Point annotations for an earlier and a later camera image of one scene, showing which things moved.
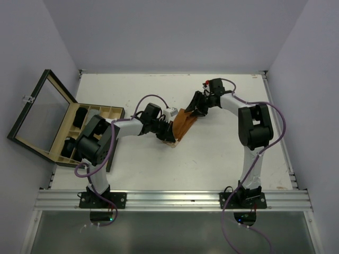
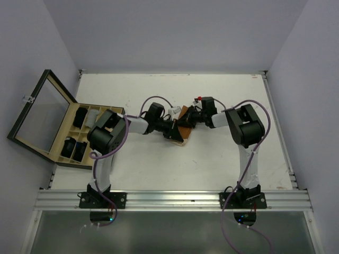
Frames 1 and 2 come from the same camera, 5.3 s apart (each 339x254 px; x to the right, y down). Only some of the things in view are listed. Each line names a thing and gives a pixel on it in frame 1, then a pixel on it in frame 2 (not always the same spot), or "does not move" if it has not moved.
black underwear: [81, 114] does not move
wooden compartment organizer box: [64, 151] does not move
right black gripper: [196, 102] to [187, 120]
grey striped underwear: [92, 112] does not move
